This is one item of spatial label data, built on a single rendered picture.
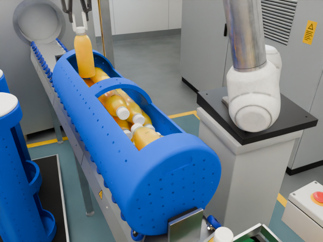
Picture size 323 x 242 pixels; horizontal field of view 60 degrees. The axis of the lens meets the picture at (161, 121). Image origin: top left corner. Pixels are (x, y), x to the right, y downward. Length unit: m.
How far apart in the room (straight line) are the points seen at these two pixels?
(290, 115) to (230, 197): 0.42
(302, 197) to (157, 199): 0.36
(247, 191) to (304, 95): 1.12
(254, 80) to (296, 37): 1.40
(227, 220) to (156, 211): 0.70
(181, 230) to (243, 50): 0.52
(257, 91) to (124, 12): 5.14
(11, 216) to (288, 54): 2.05
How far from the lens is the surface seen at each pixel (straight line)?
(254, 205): 1.43
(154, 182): 0.66
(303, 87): 2.24
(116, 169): 0.71
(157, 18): 6.12
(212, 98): 1.27
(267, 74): 0.89
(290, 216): 0.83
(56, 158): 2.48
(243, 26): 0.84
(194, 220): 0.77
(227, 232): 0.66
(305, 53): 2.20
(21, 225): 1.70
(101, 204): 1.05
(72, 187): 2.40
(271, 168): 1.31
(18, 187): 1.53
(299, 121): 1.25
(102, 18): 1.98
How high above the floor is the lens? 1.62
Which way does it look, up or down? 32 degrees down
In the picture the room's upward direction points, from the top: straight up
